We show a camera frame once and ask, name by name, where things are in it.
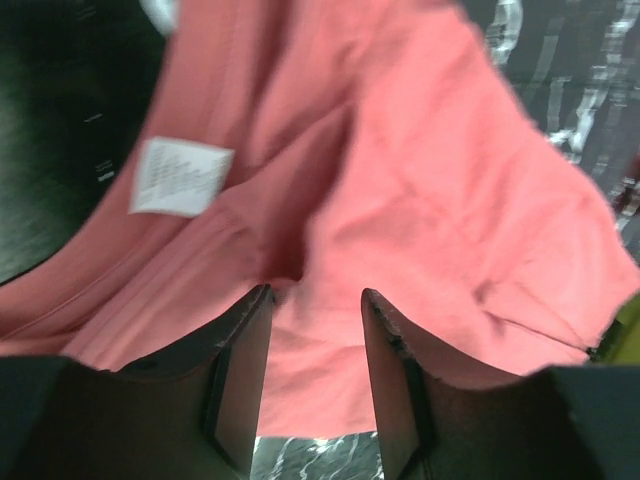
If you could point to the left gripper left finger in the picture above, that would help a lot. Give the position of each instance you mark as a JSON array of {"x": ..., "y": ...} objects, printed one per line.
[{"x": 186, "y": 411}]

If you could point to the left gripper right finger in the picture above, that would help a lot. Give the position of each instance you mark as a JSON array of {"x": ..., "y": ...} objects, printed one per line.
[{"x": 442, "y": 414}]

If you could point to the pink t shirt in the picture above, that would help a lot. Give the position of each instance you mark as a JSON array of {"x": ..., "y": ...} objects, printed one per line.
[{"x": 326, "y": 147}]

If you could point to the olive green plastic basket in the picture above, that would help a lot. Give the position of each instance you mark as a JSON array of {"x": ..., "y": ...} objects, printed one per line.
[{"x": 619, "y": 344}]

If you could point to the black marble pattern mat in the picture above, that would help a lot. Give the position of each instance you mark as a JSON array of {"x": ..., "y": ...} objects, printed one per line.
[{"x": 78, "y": 79}]

